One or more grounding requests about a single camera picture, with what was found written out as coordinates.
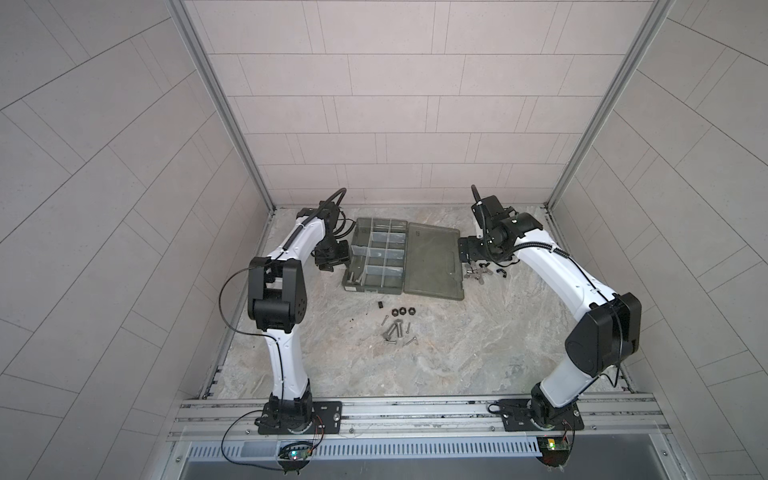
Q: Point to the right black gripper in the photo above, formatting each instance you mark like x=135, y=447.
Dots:
x=471, y=252

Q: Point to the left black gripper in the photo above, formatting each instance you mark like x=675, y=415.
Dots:
x=342, y=257

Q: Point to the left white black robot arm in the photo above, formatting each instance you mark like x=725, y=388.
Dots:
x=277, y=301

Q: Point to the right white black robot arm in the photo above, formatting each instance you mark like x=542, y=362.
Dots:
x=607, y=324

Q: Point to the pile of wing nuts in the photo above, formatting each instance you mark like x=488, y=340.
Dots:
x=479, y=270

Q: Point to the pile of silver screws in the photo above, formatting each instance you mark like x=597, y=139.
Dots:
x=399, y=331

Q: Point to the clear compartment organizer box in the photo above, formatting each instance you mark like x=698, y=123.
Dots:
x=378, y=256

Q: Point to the left controller board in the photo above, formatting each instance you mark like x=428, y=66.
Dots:
x=296, y=452

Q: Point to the controller board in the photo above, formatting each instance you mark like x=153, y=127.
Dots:
x=555, y=451
x=296, y=452

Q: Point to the right controller board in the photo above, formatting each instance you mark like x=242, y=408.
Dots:
x=555, y=451

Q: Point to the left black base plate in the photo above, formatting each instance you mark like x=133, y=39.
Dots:
x=299, y=418

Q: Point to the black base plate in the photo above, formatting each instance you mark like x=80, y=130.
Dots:
x=299, y=418
x=520, y=415

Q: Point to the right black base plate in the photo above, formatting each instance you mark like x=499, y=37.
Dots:
x=520, y=415

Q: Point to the aluminium mounting rail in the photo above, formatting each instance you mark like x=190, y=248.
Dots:
x=411, y=417

